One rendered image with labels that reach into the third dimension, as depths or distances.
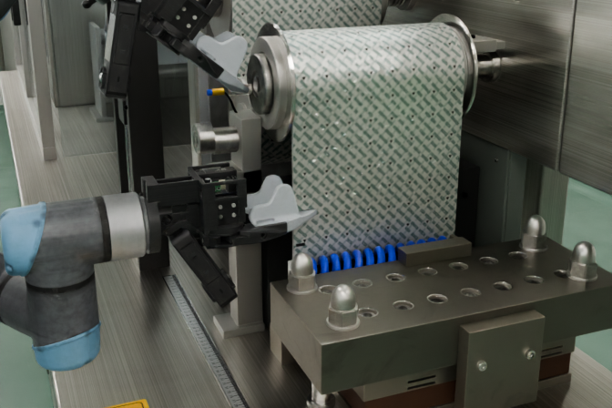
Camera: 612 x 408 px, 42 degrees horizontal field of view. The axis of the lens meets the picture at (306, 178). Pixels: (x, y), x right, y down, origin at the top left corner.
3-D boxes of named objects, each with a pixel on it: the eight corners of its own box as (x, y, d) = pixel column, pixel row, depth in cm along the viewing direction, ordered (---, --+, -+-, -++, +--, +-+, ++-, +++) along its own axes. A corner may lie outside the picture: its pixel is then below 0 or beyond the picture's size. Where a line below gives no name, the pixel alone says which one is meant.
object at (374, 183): (292, 269, 101) (291, 127, 96) (452, 242, 110) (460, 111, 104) (293, 270, 101) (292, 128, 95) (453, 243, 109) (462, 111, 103)
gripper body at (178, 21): (228, 5, 92) (144, -63, 87) (184, 66, 92) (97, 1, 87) (210, -1, 99) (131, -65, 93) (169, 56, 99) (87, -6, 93)
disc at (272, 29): (253, 127, 108) (250, 16, 103) (257, 127, 108) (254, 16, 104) (292, 155, 95) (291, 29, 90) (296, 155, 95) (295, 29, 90)
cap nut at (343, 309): (321, 318, 87) (321, 280, 86) (351, 311, 88) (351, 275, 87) (333, 333, 84) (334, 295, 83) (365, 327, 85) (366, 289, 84)
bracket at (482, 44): (447, 47, 110) (448, 33, 109) (483, 45, 112) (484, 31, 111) (467, 53, 106) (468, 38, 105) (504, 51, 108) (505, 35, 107)
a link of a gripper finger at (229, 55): (277, 63, 97) (217, 16, 93) (248, 103, 97) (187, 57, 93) (270, 60, 99) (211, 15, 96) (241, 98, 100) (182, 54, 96)
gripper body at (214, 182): (253, 178, 91) (147, 192, 87) (254, 248, 94) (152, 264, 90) (233, 160, 98) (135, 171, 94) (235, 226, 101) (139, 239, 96)
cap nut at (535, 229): (513, 243, 107) (515, 212, 105) (535, 239, 108) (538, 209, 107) (530, 254, 104) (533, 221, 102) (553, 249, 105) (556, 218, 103)
